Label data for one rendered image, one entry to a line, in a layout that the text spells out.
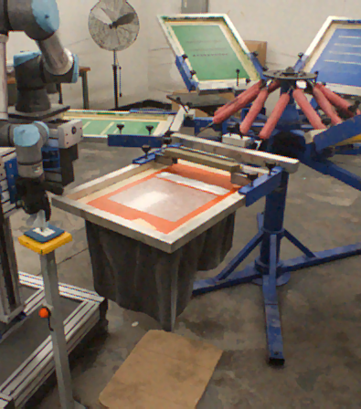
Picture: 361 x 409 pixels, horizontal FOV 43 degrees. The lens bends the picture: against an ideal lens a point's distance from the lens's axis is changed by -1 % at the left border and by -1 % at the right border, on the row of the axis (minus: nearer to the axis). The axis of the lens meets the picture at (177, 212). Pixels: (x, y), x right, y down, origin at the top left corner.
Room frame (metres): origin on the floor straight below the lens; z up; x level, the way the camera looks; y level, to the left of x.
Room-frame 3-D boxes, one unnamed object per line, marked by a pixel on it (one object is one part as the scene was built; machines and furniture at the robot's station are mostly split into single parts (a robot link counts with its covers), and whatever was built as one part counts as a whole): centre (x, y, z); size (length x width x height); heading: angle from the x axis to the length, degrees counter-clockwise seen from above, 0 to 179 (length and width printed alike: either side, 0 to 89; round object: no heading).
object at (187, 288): (1.60, -0.11, 0.74); 0.46 x 0.04 x 0.42; 143
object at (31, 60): (1.95, 0.61, 1.42); 0.13 x 0.12 x 0.14; 92
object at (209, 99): (3.23, -0.34, 0.91); 1.34 x 0.40 x 0.08; 23
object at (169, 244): (1.76, 0.02, 0.97); 0.79 x 0.58 x 0.04; 143
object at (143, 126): (2.71, 0.29, 1.05); 1.08 x 0.61 x 0.23; 83
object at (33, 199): (1.36, 0.47, 1.12); 0.09 x 0.08 x 0.12; 144
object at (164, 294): (1.53, 0.19, 0.74); 0.45 x 0.03 x 0.43; 53
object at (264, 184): (1.79, -0.35, 0.97); 0.30 x 0.05 x 0.07; 143
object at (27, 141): (1.37, 0.46, 1.28); 0.09 x 0.08 x 0.11; 2
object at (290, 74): (2.61, -0.61, 0.67); 0.39 x 0.39 x 1.35
